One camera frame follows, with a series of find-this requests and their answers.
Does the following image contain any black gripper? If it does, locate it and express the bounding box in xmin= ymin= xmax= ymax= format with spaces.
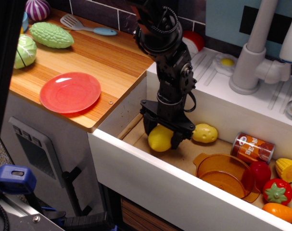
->
xmin=140 ymin=97 xmax=196 ymax=150

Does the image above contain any yellow toy lemon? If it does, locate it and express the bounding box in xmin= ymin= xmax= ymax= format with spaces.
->
xmin=148 ymin=125 xmax=174 ymax=152

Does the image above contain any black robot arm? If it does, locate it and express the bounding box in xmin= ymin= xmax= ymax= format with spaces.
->
xmin=126 ymin=0 xmax=197 ymax=149

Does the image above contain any red plastic plate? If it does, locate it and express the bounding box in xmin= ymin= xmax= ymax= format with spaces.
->
xmin=39 ymin=72 xmax=101 ymax=114

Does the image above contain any yellow toy potato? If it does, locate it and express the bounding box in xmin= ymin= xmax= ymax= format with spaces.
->
xmin=192 ymin=123 xmax=218 ymax=143

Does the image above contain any orange transparent pot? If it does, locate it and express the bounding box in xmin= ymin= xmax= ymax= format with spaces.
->
xmin=193 ymin=153 xmax=260 ymax=203

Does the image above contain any white sink unit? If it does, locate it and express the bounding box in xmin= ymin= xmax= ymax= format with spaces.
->
xmin=88 ymin=49 xmax=292 ymax=231

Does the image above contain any orange beans can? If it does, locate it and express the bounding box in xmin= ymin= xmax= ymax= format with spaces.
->
xmin=230 ymin=132 xmax=276 ymax=164

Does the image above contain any toy fried egg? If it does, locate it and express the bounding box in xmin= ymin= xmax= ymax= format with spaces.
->
xmin=212 ymin=53 xmax=238 ymax=77

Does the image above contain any red toy apple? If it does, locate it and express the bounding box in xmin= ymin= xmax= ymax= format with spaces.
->
xmin=249 ymin=161 xmax=271 ymax=192

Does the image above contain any grey toy faucet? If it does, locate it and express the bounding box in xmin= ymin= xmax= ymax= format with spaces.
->
xmin=229 ymin=0 xmax=291 ymax=95

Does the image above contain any wooden countertop cabinet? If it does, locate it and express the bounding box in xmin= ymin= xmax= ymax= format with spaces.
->
xmin=0 ymin=1 xmax=156 ymax=217

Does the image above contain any red toy tomato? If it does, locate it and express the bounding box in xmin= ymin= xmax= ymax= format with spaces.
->
xmin=263 ymin=178 xmax=292 ymax=205

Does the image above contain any grey oven door panel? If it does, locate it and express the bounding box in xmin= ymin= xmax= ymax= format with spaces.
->
xmin=9 ymin=116 xmax=64 ymax=188

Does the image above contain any yellow toy corn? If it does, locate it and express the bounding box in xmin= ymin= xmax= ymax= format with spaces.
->
xmin=275 ymin=158 xmax=292 ymax=183

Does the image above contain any orange toy carrot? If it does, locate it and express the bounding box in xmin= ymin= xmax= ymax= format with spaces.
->
xmin=262 ymin=203 xmax=292 ymax=223

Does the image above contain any green toy bitter gourd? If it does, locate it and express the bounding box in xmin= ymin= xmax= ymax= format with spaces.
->
xmin=29 ymin=22 xmax=74 ymax=49

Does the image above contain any green toy cabbage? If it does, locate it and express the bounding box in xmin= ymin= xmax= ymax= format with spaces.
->
xmin=13 ymin=34 xmax=37 ymax=69

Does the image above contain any blue clamp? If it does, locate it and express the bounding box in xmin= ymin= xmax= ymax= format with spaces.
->
xmin=0 ymin=164 xmax=37 ymax=194

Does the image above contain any purple striped toy onion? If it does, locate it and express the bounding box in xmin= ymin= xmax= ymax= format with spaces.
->
xmin=25 ymin=0 xmax=51 ymax=21

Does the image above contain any blue plastic bowl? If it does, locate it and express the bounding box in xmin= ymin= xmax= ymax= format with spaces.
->
xmin=22 ymin=12 xmax=28 ymax=33

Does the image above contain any black oven handle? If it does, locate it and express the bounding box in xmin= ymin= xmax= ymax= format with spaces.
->
xmin=62 ymin=167 xmax=92 ymax=217

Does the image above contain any grey spatula blue handle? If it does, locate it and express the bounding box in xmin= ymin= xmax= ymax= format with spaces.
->
xmin=60 ymin=14 xmax=117 ymax=36

